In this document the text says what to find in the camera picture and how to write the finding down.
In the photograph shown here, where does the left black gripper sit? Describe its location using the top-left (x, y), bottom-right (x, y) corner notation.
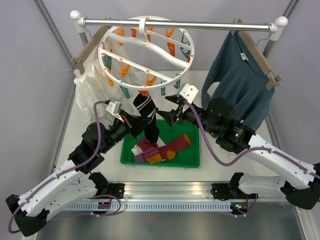
top-left (100, 109), bottom-right (152, 154)

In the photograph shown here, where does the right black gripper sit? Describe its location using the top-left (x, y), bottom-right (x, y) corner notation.
top-left (156, 93), bottom-right (218, 136)

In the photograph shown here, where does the black sock with white stripes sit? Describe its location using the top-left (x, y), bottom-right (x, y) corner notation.
top-left (133, 93), bottom-right (160, 145)

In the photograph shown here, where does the teal front clothes peg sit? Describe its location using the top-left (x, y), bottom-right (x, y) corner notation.
top-left (160, 79), bottom-right (167, 96)

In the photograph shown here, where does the orange front clothes peg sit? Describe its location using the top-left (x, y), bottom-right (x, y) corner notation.
top-left (138, 90), bottom-right (150, 98)

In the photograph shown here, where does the white round clip hanger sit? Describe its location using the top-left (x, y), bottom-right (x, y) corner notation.
top-left (98, 16), bottom-right (195, 91)

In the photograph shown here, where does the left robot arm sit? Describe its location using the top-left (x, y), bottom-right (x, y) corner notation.
top-left (5, 110), bottom-right (154, 237)

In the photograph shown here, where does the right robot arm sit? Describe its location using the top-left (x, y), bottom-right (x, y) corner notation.
top-left (157, 94), bottom-right (320, 210)

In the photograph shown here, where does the white garment on hanger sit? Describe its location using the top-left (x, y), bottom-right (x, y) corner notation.
top-left (74, 38), bottom-right (139, 122)

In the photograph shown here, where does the blue sweater on hanger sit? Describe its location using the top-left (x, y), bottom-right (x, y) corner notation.
top-left (201, 33), bottom-right (275, 131)

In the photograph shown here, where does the left beige wooden hanger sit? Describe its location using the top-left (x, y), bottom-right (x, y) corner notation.
top-left (70, 26), bottom-right (110, 75)

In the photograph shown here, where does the beige wooden hanger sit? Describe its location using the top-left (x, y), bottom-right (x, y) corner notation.
top-left (70, 26), bottom-right (110, 75)
top-left (231, 30), bottom-right (282, 91)

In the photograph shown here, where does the right beige wooden hanger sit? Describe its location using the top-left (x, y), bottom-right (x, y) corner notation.
top-left (231, 30), bottom-right (282, 91)

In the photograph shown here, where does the purple orange sock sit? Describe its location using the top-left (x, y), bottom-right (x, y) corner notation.
top-left (131, 145), bottom-right (163, 164)

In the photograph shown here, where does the maroon orange sock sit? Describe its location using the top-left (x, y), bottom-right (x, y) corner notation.
top-left (137, 133), bottom-right (192, 161)

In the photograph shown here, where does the green plastic tray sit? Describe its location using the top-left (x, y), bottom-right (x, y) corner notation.
top-left (120, 119), bottom-right (200, 168)

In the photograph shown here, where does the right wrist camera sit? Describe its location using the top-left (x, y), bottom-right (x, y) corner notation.
top-left (178, 83), bottom-right (199, 104)

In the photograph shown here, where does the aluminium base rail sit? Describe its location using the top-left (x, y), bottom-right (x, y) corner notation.
top-left (37, 181), bottom-right (307, 201)

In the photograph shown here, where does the white slotted cable duct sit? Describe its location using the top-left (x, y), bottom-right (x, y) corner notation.
top-left (66, 200), bottom-right (232, 212)

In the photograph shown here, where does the silver clothes rail bar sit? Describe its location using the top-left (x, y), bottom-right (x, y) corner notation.
top-left (70, 10), bottom-right (289, 41)

